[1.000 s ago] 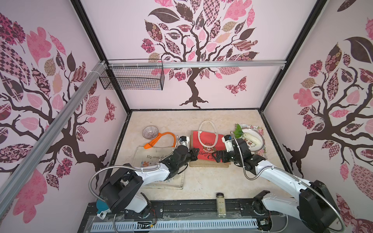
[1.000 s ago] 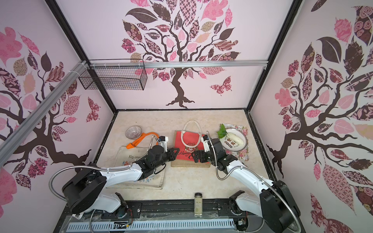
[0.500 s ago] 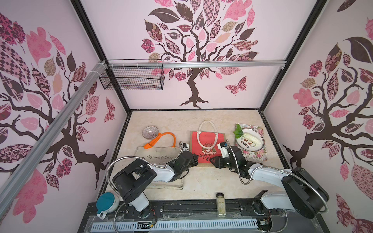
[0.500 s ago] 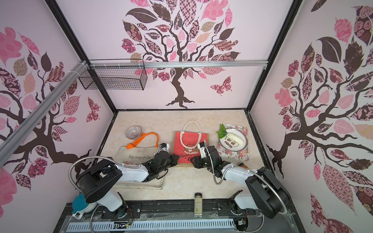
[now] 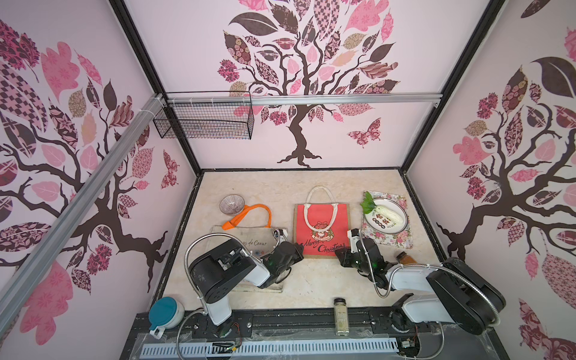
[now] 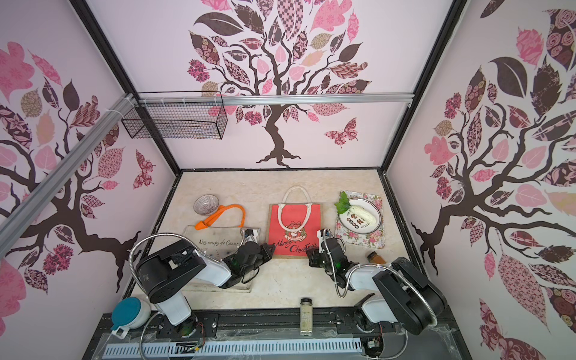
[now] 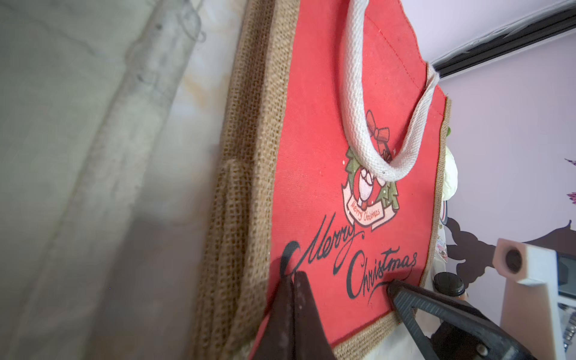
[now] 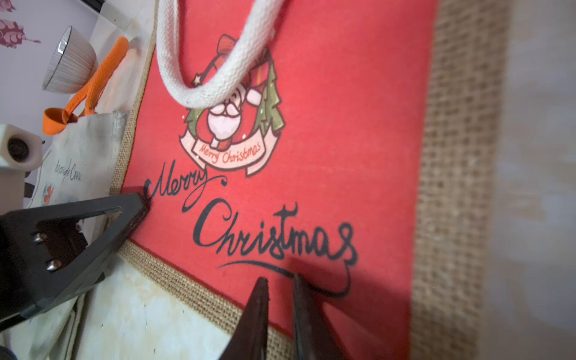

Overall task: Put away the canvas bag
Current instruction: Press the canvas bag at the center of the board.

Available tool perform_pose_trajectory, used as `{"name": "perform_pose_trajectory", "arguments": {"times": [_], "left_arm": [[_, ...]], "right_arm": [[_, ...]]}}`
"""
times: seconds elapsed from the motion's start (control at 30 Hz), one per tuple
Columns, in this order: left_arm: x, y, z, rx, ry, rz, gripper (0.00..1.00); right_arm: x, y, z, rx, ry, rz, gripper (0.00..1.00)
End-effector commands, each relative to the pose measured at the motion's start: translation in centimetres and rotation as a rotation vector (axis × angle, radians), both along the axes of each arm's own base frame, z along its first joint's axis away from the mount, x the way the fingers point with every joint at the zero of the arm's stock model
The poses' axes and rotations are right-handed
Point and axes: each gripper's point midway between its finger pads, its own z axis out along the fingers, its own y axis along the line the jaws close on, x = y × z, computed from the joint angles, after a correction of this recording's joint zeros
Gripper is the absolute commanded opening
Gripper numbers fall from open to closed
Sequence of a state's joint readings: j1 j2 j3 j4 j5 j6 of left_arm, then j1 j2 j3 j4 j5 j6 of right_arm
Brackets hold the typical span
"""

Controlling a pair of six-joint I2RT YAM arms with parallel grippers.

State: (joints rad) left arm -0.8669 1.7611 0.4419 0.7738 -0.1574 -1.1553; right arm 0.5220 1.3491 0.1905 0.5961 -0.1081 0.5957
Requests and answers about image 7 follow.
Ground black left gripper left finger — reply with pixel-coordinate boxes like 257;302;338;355
252;277;294;360

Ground canvas tote bag orange handles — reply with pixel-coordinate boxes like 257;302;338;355
0;0;203;360

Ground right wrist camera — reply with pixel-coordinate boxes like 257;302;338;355
493;238;575;359

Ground white plate with pattern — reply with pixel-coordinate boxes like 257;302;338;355
439;200;449;225

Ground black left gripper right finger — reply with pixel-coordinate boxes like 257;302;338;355
294;271;335;360

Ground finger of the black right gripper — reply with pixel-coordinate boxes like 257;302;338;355
387;279;535;360

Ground orange spice bottle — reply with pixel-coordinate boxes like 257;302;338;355
432;271;468;301

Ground red Christmas jute bag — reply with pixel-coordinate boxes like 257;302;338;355
187;1;449;359

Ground black vertical frame post right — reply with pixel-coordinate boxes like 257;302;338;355
433;1;575;79

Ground floral placemat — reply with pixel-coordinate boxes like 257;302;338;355
435;223;449;263

